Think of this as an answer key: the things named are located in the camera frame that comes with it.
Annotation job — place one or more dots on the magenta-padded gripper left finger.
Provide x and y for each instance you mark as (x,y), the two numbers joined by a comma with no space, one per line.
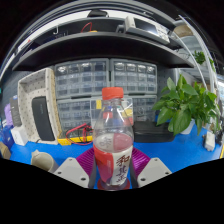
(71,170)

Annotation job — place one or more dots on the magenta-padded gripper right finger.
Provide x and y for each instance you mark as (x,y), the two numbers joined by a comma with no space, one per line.
(155,170)

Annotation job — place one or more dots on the clear red-capped drink bottle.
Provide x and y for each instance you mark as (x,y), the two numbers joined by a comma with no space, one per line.
(112,140)

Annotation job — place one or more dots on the beige ceramic mug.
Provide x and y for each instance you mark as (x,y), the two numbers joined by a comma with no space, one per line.
(43,161)

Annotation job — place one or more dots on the yellow multimeter with red leads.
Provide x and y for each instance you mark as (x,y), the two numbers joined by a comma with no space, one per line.
(75,138)

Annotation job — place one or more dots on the flat black case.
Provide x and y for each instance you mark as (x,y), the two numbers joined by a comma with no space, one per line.
(151,131)

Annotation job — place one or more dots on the grey small-parts drawer cabinet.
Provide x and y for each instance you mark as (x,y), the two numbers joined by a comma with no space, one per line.
(145,108)
(133,77)
(81,79)
(75,113)

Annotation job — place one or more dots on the black rectangular pouch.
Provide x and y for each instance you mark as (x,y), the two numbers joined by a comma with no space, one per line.
(43,118)

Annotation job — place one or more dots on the small white charger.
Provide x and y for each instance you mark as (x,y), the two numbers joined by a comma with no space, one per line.
(210,141)

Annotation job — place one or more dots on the white product box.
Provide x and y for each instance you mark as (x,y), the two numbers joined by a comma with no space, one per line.
(20,135)

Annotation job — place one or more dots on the green potted plant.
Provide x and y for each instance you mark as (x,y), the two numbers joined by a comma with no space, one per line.
(181,106)

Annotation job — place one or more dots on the dark grey upright box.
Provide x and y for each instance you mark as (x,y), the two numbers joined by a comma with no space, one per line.
(15,111)

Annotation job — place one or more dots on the purple plastic bag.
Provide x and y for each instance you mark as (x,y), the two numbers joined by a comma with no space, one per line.
(8,115)

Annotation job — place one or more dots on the white perforated tray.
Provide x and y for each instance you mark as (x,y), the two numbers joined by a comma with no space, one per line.
(28,86)

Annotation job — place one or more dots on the black overhead shelf unit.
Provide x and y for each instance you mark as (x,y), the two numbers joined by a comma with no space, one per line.
(100,50)

